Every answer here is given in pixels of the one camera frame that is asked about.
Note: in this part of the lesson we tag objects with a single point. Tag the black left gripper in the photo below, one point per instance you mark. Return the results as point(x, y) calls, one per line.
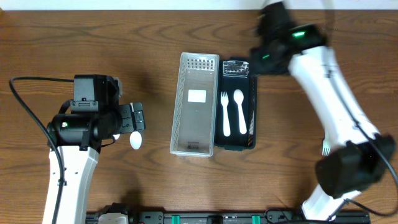
point(131, 117)

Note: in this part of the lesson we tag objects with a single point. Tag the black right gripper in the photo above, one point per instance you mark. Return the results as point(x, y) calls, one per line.
point(255, 66)

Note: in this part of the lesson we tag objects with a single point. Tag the white plastic fork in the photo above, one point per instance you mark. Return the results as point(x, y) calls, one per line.
point(224, 102)

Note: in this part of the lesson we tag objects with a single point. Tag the mint green plastic fork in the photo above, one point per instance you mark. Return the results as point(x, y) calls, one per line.
point(325, 147)

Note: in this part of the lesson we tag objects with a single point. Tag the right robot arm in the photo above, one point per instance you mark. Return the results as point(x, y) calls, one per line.
point(357, 155)

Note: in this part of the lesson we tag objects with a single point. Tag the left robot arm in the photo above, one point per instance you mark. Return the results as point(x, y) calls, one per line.
point(77, 133)

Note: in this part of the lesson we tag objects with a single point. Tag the clear perforated plastic basket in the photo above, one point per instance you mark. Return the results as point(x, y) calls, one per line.
point(193, 129)

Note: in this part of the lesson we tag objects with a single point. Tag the black perforated plastic basket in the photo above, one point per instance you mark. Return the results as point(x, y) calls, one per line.
point(234, 74)

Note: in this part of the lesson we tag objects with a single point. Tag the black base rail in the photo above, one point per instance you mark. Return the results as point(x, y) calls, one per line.
point(121, 213)

